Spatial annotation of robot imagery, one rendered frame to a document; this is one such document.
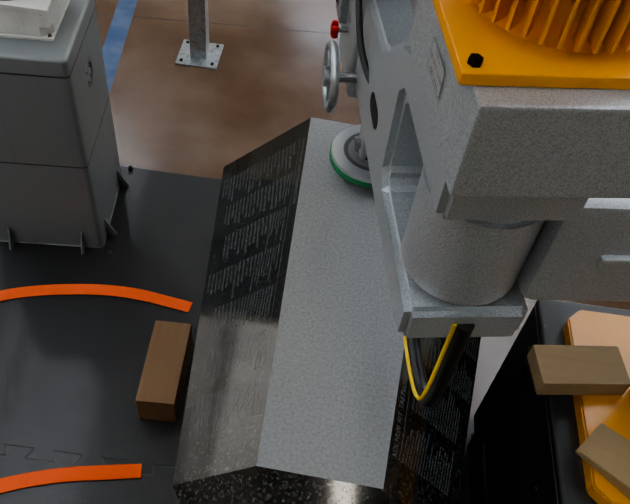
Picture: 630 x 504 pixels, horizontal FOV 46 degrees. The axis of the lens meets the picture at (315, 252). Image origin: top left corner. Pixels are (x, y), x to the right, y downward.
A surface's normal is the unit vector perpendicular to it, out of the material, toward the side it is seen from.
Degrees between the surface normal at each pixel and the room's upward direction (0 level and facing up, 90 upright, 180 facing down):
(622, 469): 11
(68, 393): 0
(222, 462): 45
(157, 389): 0
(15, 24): 90
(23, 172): 90
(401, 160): 90
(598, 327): 0
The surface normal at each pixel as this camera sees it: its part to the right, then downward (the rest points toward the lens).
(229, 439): -0.63, -0.55
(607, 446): -0.04, -0.74
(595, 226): 0.04, 0.77
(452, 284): -0.34, 0.70
